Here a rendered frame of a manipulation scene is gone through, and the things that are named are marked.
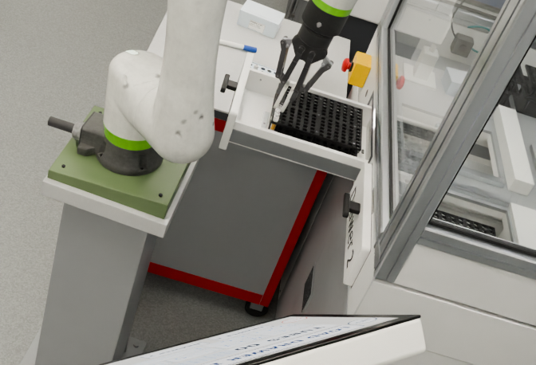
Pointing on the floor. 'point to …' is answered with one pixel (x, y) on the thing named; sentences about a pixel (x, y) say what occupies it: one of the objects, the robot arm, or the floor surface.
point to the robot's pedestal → (96, 277)
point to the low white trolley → (243, 185)
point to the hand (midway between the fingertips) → (285, 96)
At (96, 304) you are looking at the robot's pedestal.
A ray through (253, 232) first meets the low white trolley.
